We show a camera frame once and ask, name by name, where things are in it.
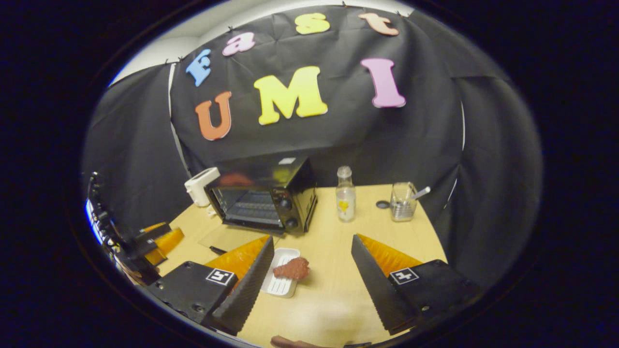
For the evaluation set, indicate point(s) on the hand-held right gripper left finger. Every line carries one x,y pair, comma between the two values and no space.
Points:
244,290

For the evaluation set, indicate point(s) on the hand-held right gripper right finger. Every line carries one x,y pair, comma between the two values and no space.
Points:
379,290

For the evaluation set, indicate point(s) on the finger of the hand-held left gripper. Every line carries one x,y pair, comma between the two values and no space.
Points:
169,241

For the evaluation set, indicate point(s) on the brown meat piece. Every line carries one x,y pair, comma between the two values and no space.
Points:
291,268

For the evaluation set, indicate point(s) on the black electric oven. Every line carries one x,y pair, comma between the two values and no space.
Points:
271,188

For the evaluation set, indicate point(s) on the white ribbed dish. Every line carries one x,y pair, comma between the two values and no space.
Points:
279,285

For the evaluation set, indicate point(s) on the white toaster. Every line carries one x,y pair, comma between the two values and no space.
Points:
200,186

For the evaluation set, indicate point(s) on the black round lid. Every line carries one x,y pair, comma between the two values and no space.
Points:
382,204

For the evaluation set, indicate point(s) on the clear glass cup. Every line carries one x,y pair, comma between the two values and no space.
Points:
403,205

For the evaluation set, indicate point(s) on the clear glass bottle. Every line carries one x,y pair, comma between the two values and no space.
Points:
345,198

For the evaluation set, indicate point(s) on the black backdrop cloth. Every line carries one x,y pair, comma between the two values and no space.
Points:
338,130

